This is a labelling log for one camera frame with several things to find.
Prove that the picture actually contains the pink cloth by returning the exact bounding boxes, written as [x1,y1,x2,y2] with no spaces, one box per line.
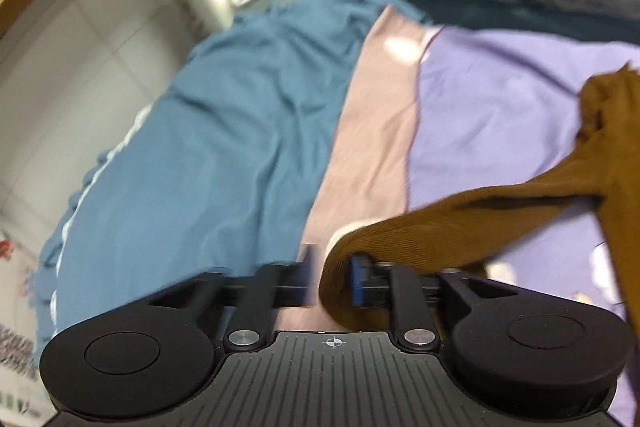
[276,5,445,333]

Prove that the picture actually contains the purple bed sheet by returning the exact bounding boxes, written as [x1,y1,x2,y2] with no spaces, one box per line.
[406,25,640,427]

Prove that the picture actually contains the brown knit garment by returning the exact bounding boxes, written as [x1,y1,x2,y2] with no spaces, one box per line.
[319,63,640,333]

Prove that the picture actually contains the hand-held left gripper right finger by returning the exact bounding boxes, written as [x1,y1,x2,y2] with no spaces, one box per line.
[351,256,522,354]

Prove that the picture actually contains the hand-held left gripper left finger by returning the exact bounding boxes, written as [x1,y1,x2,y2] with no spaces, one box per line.
[148,245,322,354]

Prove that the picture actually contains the dark teal bedding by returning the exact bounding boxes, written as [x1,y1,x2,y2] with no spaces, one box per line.
[410,0,640,46]

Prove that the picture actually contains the printed floor cloth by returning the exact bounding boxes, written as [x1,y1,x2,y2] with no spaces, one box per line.
[0,227,57,414]

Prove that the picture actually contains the blue blanket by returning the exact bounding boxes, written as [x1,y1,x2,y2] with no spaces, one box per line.
[39,0,431,343]

